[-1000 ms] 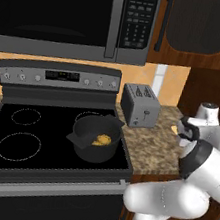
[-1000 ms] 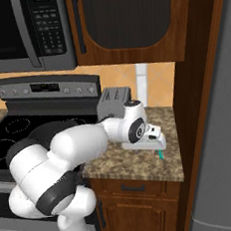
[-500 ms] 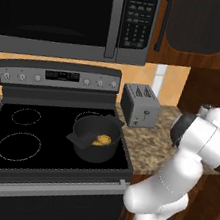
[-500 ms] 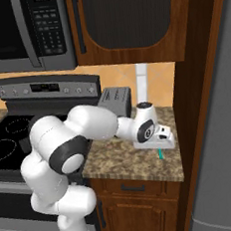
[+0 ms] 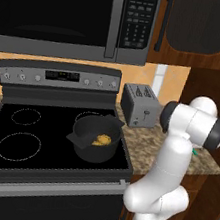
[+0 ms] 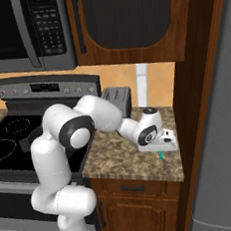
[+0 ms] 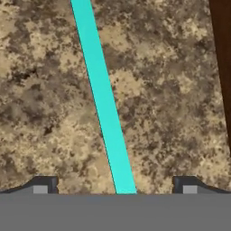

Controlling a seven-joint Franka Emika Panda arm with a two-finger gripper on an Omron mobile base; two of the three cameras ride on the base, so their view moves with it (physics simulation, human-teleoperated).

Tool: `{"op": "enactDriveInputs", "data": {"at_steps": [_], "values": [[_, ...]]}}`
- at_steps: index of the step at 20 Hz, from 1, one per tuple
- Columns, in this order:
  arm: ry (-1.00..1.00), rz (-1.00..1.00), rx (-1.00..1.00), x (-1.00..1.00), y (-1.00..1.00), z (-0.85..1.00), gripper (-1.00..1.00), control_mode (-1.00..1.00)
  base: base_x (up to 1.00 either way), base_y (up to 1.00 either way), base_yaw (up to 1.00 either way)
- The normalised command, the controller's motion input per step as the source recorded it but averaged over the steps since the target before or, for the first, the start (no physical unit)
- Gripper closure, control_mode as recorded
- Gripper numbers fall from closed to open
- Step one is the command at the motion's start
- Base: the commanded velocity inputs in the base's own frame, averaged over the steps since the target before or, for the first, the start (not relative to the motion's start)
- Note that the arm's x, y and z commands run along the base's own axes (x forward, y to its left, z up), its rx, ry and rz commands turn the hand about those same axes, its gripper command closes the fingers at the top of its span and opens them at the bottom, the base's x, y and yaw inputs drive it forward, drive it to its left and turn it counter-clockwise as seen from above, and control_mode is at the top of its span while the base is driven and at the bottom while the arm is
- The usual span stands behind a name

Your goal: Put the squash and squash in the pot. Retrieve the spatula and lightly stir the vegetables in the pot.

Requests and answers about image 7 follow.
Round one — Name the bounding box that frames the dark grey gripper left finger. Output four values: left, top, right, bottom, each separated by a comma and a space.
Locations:
0, 175, 60, 195

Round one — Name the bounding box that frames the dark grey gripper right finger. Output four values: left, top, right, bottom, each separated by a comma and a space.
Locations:
171, 175, 231, 195

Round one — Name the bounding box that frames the turquoise spatula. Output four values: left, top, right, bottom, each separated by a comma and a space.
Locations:
69, 0, 138, 195

